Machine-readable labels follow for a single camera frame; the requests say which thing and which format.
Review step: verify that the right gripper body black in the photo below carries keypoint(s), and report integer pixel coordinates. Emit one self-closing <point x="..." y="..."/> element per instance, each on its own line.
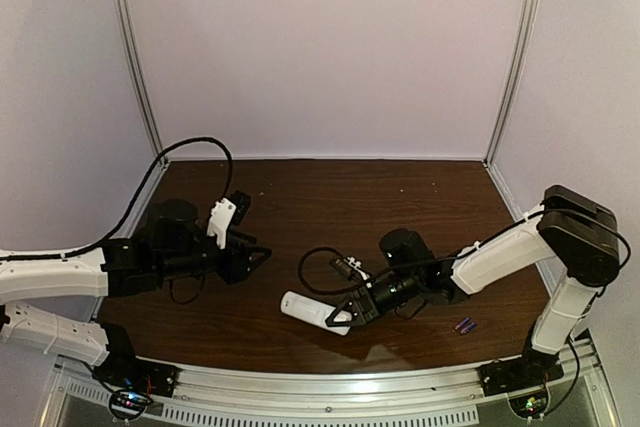
<point x="366" y="302"/>

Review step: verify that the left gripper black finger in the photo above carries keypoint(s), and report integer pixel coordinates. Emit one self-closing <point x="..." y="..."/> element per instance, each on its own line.
<point x="256" y="256"/>
<point x="239" y="237"/>

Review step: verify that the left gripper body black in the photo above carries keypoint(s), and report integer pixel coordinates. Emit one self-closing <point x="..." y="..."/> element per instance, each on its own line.
<point x="232" y="269"/>

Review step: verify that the white remote control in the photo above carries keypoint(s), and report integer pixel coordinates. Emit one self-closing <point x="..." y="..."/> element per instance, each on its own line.
<point x="310" y="311"/>

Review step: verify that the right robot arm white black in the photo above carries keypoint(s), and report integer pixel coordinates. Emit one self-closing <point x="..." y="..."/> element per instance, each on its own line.
<point x="565" y="229"/>

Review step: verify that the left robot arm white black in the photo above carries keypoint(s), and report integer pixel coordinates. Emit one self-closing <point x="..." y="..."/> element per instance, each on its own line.
<point x="170" y="246"/>

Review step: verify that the blue battery upper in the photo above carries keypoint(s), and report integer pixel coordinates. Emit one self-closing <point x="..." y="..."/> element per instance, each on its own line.
<point x="461" y="324"/>

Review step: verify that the blue battery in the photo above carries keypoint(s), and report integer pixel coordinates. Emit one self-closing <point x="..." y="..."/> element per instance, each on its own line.
<point x="468" y="328"/>
<point x="461" y="324"/>

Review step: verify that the blue battery lower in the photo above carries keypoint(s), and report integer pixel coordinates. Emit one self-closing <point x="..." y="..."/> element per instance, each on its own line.
<point x="468" y="328"/>

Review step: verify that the left circuit board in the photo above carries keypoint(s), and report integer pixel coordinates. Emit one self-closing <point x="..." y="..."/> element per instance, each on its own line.
<point x="127" y="405"/>

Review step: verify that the circuit board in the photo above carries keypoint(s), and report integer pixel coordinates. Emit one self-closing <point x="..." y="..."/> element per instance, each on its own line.
<point x="530" y="405"/>
<point x="127" y="405"/>

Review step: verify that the right circuit board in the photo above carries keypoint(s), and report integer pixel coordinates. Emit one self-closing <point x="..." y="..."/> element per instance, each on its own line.
<point x="530" y="405"/>

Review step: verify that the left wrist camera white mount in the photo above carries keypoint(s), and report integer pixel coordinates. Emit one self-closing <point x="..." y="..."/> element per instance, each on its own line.
<point x="227" y="212"/>

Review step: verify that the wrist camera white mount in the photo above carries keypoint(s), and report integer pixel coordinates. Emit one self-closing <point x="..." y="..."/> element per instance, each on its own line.
<point x="227" y="212"/>
<point x="351" y="269"/>

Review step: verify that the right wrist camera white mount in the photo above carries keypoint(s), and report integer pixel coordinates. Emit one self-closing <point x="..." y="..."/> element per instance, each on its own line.
<point x="351" y="269"/>

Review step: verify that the front aluminium rail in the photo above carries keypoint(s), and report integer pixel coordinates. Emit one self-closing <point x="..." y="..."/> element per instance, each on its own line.
<point x="450" y="396"/>

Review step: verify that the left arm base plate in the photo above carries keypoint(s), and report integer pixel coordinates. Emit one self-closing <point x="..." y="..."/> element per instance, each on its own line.
<point x="143" y="376"/>

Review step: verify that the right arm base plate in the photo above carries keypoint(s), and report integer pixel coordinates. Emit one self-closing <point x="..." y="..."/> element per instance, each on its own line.
<point x="505" y="376"/>

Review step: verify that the left aluminium frame post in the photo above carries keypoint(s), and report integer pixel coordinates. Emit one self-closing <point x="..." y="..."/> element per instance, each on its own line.
<point x="134" y="65"/>

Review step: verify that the aluminium frame post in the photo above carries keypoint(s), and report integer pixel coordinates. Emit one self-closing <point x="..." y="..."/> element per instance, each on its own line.
<point x="526" y="23"/>
<point x="134" y="65"/>

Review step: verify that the right aluminium frame post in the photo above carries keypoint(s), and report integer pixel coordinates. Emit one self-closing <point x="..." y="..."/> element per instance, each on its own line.
<point x="526" y="23"/>

